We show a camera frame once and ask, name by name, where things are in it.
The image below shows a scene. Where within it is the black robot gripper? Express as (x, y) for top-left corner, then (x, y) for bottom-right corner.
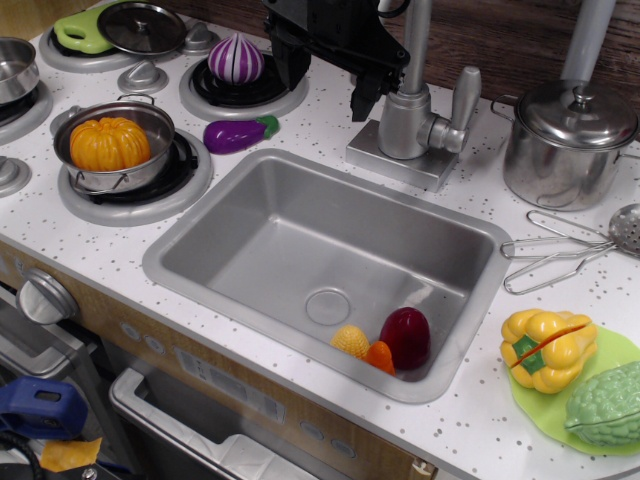
(263, 1), (410, 122)

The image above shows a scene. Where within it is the silver toy faucet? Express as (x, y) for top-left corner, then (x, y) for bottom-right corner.
(346, 1), (482, 192)

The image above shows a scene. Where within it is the purple white toy onion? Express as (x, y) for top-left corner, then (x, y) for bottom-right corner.
(207, 33), (265, 85)

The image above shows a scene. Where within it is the purple toy eggplant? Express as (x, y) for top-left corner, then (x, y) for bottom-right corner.
(203, 115), (280, 155)

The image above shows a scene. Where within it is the back right stove burner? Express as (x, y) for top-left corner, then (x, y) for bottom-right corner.
(179, 51), (309, 121)

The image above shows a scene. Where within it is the grey stove knob back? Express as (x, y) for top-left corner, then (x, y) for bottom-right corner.
(179, 21), (220, 56)

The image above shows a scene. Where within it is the grey stove knob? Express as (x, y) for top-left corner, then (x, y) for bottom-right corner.
(179, 21), (220, 56)
(0, 156), (31, 198)
(117, 60), (169, 94)

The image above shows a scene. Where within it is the front stove burner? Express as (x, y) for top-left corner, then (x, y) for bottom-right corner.
(57, 130), (213, 227)

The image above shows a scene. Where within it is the grey toy sink basin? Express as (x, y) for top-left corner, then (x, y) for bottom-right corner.
(142, 149), (509, 404)

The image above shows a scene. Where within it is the grey stove knob centre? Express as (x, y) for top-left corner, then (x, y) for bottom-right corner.
(117, 60), (169, 94)

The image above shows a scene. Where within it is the steel pot lid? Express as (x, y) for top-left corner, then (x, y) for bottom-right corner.
(97, 1), (187, 55)

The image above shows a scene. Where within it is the orange toy pumpkin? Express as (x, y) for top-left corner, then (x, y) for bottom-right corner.
(70, 117), (151, 172)

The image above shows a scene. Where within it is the tall steel pot with lid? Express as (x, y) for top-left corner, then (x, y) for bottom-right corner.
(490, 79), (639, 211)

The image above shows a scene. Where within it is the green toy cutting board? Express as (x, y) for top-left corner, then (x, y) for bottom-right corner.
(53, 5), (113, 55)

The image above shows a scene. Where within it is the yellow toy corn piece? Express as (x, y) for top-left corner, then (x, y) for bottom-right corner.
(330, 325), (370, 360)

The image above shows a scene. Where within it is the dark red toy beet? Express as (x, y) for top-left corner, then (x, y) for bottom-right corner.
(379, 307), (431, 370)

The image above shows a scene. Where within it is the grey vertical pole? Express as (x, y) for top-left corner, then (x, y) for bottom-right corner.
(560, 0), (617, 81)

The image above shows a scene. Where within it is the back left stove burner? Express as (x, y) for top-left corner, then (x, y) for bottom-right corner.
(38, 27), (142, 74)

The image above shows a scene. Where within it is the orange toy carrot piece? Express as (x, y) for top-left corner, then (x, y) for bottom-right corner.
(364, 341), (396, 376)

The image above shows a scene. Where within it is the steel pot at left edge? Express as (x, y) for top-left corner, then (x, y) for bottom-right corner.
(0, 37), (39, 105)

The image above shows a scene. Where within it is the left edge stove burner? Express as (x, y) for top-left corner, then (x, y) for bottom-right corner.
(1, 81), (53, 145)

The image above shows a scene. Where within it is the steel slotted spoon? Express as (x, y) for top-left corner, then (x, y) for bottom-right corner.
(500, 204), (639, 261)

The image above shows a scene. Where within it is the grey stove knob left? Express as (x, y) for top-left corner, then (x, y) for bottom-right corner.
(0, 156), (31, 198)

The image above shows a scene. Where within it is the yellow toy bell pepper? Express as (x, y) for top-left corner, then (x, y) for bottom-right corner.
(500, 309), (599, 394)

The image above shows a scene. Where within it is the silver oven dial knob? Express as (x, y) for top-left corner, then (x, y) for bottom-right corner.
(15, 268), (79, 325)

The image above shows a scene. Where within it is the grey dishwasher door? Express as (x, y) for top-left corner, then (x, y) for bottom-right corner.
(109, 367), (346, 479)

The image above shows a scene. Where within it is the light green plate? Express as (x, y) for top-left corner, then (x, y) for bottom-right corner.
(508, 327), (639, 457)

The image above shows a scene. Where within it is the green toy bitter gourd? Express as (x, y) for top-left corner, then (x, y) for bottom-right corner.
(564, 361), (639, 447)

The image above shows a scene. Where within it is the blue clamp tool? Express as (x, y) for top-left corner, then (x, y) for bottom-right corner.
(1, 376), (89, 440)

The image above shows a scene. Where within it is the yellow tape piece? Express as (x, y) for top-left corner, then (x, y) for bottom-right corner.
(39, 438), (103, 473)

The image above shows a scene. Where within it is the steel pan with handles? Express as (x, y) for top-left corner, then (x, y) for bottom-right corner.
(52, 94), (175, 195)

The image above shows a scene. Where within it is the steel wire utensil handle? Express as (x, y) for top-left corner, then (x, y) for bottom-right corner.
(500, 210), (613, 295)

